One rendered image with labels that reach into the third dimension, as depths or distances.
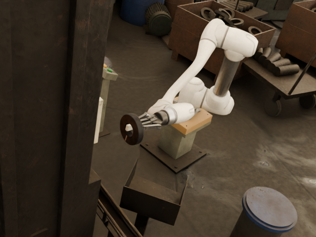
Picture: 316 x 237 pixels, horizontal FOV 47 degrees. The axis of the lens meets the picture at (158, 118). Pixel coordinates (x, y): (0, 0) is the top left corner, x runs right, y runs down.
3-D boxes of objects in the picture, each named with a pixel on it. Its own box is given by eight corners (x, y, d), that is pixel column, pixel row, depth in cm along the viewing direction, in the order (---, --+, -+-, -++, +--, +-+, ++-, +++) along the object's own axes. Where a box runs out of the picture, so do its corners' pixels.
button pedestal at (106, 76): (95, 141, 291) (104, 74, 256) (79, 124, 304) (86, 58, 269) (112, 135, 300) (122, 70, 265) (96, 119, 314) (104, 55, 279)
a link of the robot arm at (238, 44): (204, 96, 278) (232, 106, 276) (198, 112, 270) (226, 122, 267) (229, 19, 214) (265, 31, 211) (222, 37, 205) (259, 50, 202)
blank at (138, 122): (141, 128, 166) (147, 127, 168) (123, 107, 174) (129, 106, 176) (133, 152, 176) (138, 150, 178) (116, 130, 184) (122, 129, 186)
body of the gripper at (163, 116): (166, 128, 188) (153, 132, 182) (156, 119, 193) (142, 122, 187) (170, 116, 184) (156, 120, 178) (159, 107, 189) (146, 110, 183)
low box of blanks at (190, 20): (257, 75, 450) (278, 25, 412) (225, 91, 401) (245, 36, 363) (199, 44, 494) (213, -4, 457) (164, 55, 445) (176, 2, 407)
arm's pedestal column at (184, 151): (171, 129, 324) (179, 100, 306) (206, 154, 305) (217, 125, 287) (139, 145, 297) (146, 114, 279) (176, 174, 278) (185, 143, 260)
